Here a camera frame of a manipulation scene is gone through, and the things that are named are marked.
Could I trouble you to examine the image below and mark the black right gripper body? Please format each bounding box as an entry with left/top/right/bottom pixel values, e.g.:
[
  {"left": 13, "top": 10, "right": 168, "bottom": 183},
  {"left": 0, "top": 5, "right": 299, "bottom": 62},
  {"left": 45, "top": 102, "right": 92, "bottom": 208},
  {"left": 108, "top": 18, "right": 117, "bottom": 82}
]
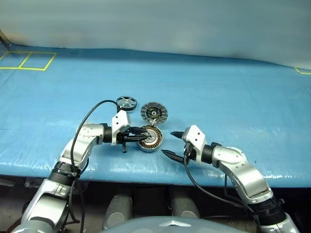
[{"left": 182, "top": 142, "right": 198, "bottom": 163}]

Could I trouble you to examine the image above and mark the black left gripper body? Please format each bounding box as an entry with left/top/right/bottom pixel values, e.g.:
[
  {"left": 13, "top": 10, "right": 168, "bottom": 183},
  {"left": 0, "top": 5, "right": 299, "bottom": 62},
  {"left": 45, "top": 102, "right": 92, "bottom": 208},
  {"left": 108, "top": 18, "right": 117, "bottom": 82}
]
[{"left": 116, "top": 130, "right": 137, "bottom": 153}]

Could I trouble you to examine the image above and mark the round silver motor housing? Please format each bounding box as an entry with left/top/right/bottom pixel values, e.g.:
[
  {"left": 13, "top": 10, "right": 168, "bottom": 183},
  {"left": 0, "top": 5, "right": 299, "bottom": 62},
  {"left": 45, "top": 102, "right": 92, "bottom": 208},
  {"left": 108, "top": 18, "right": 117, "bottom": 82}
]
[{"left": 137, "top": 123, "right": 163, "bottom": 154}]

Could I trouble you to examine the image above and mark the grey motor rotor disc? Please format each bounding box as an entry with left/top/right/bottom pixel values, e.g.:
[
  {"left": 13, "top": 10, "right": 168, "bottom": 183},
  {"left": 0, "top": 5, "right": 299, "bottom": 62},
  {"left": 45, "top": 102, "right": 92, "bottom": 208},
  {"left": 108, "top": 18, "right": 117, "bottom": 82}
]
[{"left": 140, "top": 101, "right": 169, "bottom": 126}]

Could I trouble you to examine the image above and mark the blue table cover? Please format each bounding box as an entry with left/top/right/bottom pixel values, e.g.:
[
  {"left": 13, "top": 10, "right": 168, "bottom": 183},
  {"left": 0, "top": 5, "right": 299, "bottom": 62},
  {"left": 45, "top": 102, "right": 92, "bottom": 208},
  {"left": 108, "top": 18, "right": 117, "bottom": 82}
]
[{"left": 0, "top": 43, "right": 311, "bottom": 189}]

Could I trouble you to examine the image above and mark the dark rounded grey shape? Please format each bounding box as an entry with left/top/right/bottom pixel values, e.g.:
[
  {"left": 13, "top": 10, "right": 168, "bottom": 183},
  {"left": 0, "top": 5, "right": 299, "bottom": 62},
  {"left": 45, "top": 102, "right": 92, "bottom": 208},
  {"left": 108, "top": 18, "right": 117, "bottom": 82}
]
[
  {"left": 103, "top": 194, "right": 133, "bottom": 230},
  {"left": 171, "top": 194, "right": 201, "bottom": 219}
]

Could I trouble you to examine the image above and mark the grey robot torso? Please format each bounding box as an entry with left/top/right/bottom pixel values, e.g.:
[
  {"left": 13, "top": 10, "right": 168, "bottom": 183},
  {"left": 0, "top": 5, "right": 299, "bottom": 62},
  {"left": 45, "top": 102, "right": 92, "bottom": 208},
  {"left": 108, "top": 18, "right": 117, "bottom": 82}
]
[{"left": 102, "top": 215, "right": 256, "bottom": 233}]

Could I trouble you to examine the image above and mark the yellow tape double rectangle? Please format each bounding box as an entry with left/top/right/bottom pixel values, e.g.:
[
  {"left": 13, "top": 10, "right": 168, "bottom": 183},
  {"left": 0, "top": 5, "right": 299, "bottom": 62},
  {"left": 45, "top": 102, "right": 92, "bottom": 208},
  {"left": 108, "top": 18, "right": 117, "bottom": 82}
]
[{"left": 0, "top": 50, "right": 57, "bottom": 72}]

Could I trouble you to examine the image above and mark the grey metal bar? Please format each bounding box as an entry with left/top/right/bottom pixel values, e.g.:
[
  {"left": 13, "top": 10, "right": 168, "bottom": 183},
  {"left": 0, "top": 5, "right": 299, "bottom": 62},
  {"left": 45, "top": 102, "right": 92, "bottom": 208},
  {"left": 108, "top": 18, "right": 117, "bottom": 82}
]
[{"left": 0, "top": 29, "right": 12, "bottom": 48}]

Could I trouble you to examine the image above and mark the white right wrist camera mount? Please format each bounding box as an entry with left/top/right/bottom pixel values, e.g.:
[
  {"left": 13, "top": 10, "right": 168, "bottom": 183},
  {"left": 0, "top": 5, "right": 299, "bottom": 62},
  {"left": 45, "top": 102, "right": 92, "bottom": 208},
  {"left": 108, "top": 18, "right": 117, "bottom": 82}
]
[{"left": 182, "top": 125, "right": 207, "bottom": 164}]

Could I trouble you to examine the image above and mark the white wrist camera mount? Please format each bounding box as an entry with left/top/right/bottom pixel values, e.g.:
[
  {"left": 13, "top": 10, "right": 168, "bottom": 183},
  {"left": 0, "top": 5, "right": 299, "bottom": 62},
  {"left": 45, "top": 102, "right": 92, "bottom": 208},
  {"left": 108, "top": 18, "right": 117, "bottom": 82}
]
[
  {"left": 182, "top": 125, "right": 207, "bottom": 164},
  {"left": 111, "top": 110, "right": 132, "bottom": 147}
]

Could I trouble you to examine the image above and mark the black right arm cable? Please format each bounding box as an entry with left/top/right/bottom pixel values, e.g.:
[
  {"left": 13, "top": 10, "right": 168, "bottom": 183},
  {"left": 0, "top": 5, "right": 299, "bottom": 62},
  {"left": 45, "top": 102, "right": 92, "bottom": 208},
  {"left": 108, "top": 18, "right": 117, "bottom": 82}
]
[{"left": 182, "top": 142, "right": 264, "bottom": 233}]

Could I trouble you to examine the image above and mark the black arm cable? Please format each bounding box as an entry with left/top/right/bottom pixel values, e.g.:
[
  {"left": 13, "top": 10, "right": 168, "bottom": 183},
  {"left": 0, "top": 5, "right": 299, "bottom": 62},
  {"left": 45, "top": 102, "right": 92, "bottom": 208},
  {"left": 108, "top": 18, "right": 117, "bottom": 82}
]
[
  {"left": 68, "top": 99, "right": 120, "bottom": 233},
  {"left": 182, "top": 142, "right": 264, "bottom": 233}
]

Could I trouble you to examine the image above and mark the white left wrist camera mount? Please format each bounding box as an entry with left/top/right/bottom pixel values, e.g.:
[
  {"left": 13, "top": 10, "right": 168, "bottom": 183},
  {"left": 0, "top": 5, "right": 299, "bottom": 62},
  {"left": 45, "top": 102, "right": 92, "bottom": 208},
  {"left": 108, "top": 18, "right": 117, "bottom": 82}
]
[{"left": 111, "top": 110, "right": 132, "bottom": 147}]

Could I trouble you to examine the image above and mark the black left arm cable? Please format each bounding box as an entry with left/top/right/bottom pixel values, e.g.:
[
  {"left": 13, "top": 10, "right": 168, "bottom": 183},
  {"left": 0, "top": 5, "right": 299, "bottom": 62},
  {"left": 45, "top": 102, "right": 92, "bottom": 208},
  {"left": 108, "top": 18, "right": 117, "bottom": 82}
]
[{"left": 68, "top": 99, "right": 120, "bottom": 233}]

